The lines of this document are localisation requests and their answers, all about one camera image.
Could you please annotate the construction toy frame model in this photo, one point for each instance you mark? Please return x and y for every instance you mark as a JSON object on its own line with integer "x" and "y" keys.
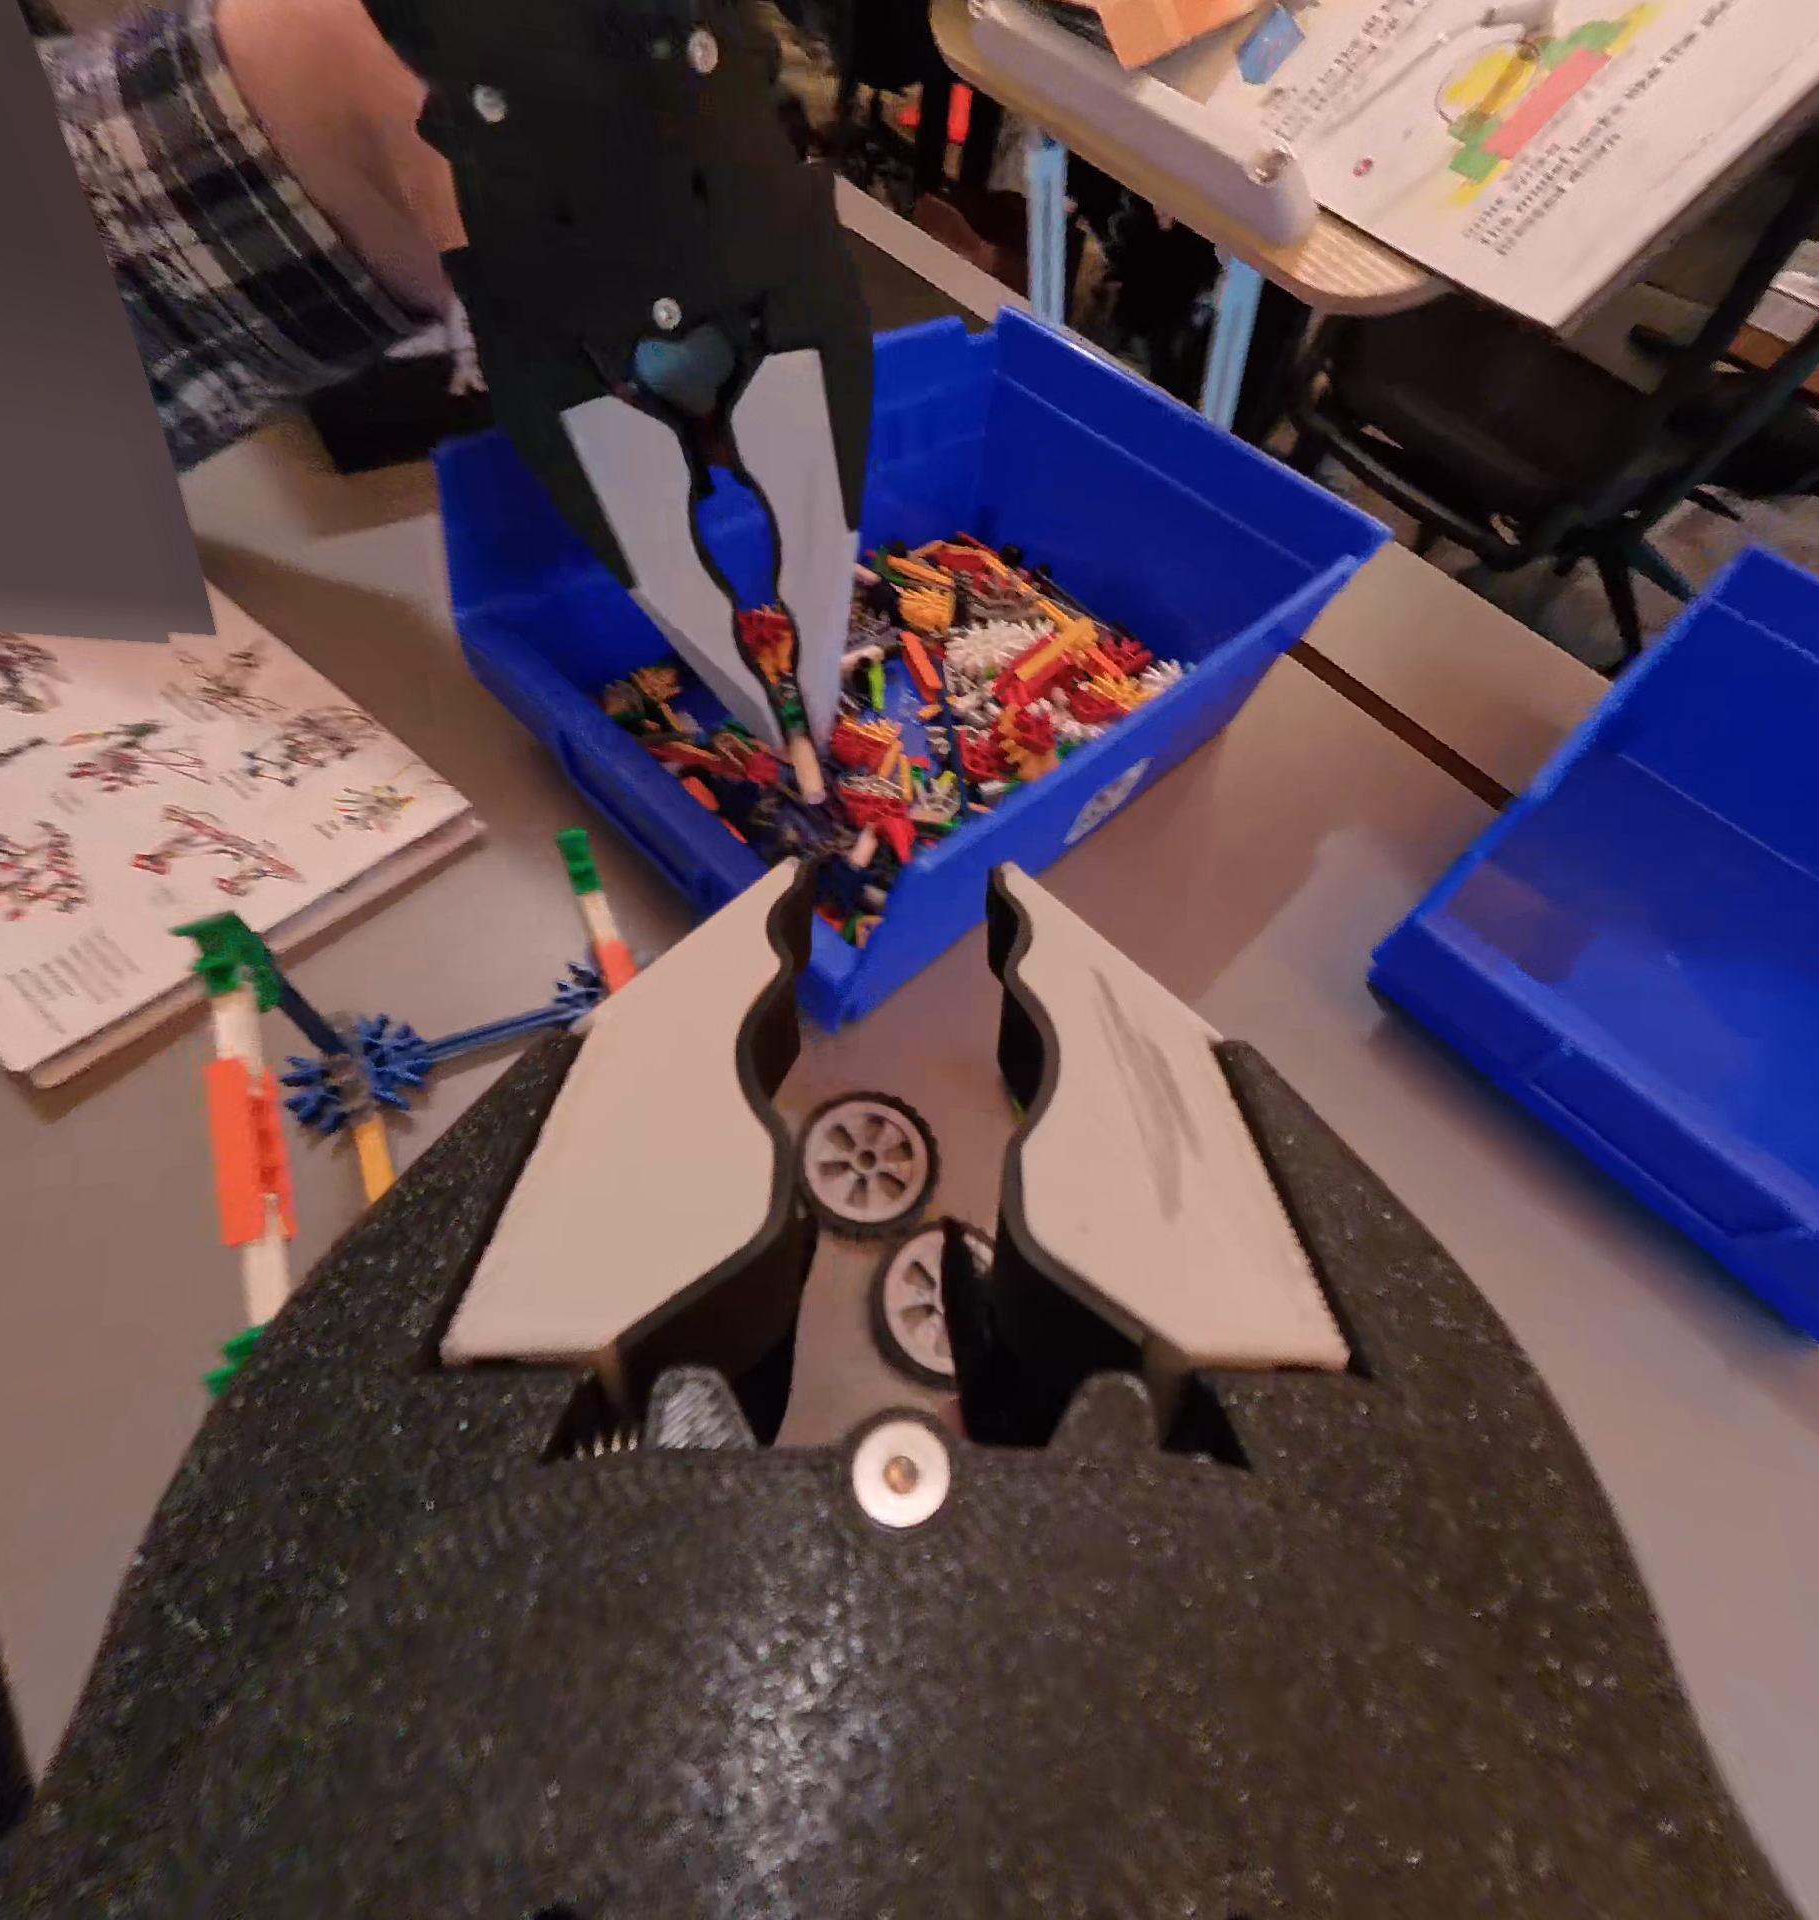
{"x": 249, "y": 1153}

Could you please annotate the brown cardboard box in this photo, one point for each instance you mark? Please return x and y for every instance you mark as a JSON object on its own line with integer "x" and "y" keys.
{"x": 1173, "y": 21}

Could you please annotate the grey toy wheel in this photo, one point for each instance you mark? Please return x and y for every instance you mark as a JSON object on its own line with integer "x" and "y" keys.
{"x": 865, "y": 1163}
{"x": 917, "y": 1305}

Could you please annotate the black office chair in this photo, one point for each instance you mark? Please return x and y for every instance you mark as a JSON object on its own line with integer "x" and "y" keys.
{"x": 1524, "y": 482}

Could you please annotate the blue plastic parts bin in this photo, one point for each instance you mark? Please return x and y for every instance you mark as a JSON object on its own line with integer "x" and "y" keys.
{"x": 1118, "y": 449}

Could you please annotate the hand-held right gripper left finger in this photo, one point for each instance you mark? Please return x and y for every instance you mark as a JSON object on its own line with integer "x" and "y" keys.
{"x": 625, "y": 1170}

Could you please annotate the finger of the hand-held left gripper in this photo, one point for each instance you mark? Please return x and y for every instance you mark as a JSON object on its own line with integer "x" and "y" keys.
{"x": 816, "y": 509}
{"x": 648, "y": 526}

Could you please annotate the pile of colourful construction pieces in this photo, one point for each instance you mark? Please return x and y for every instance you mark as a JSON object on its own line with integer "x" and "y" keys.
{"x": 997, "y": 675}

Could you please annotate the illustrated instruction booklet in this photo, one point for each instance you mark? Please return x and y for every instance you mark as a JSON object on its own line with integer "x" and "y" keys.
{"x": 175, "y": 839}

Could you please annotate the empty blue plastic bin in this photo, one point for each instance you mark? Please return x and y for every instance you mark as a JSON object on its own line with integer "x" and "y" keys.
{"x": 1674, "y": 974}

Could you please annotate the wooden side table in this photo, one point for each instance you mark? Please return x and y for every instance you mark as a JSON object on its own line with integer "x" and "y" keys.
{"x": 1359, "y": 279}

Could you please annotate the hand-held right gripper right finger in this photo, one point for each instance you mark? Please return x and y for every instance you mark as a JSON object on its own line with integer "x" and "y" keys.
{"x": 1148, "y": 1170}

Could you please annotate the short white rod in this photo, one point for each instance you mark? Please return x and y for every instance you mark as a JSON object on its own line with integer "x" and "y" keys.
{"x": 805, "y": 766}

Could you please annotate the laminated instruction sheet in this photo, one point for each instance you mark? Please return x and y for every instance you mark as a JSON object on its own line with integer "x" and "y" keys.
{"x": 1598, "y": 179}

